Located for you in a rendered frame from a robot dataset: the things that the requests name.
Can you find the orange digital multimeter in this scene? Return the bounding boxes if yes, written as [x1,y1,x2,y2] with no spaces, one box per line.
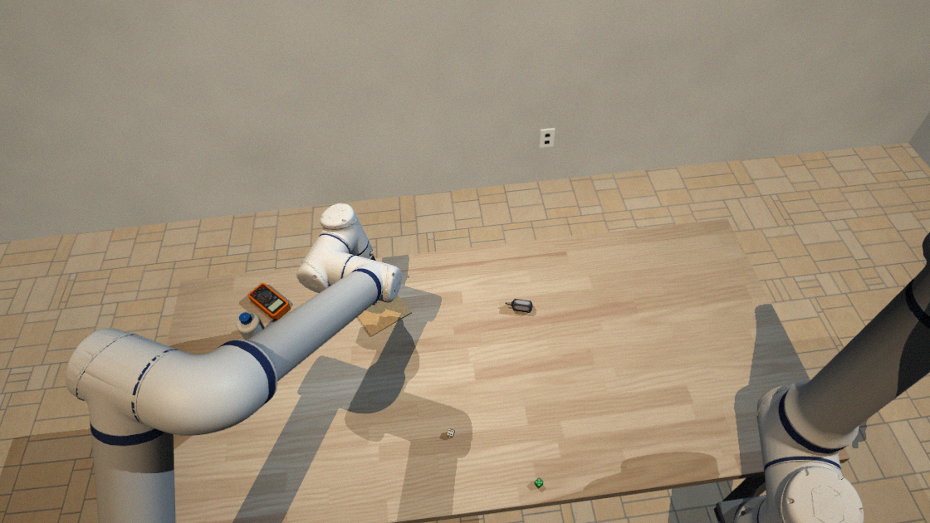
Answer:
[248,283,291,320]

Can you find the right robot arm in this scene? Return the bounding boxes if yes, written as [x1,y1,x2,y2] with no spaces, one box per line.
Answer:
[733,233,930,523]

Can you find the grey plastic bottle with blue cap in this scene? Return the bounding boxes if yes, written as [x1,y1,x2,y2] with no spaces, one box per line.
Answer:
[237,312,265,340]

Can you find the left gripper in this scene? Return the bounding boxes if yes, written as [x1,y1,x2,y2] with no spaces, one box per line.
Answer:
[360,242,376,261]

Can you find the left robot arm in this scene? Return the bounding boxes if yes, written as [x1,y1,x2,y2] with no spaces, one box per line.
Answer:
[65,203,402,523]

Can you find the orange square mat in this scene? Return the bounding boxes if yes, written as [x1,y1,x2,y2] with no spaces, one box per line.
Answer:
[358,295,411,336]

